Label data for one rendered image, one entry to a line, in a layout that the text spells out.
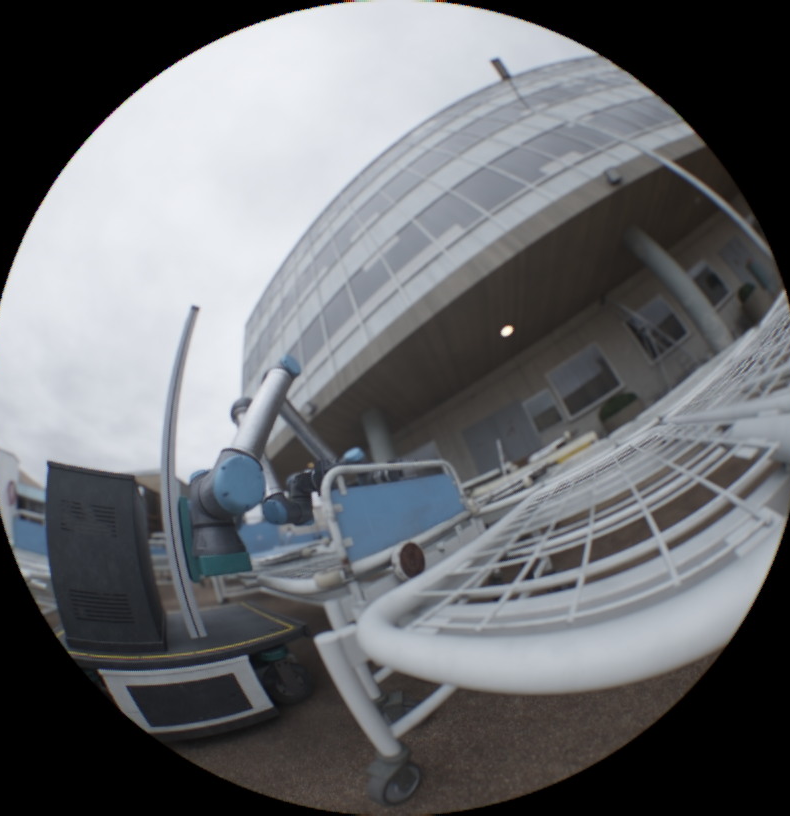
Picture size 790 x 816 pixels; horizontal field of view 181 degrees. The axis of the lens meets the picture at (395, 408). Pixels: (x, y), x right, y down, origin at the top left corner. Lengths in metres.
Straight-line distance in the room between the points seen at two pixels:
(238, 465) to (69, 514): 0.60
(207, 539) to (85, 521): 0.41
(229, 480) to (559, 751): 0.95
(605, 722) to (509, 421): 6.50
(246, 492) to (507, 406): 6.48
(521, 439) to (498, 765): 6.43
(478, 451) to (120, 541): 6.89
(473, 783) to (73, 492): 1.12
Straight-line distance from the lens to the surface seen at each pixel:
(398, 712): 0.75
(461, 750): 0.74
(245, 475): 0.70
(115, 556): 0.88
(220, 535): 0.83
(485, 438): 6.86
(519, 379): 6.87
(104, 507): 0.89
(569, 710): 0.74
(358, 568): 0.64
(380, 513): 0.75
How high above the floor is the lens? 0.61
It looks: 24 degrees up
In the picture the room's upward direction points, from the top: 19 degrees counter-clockwise
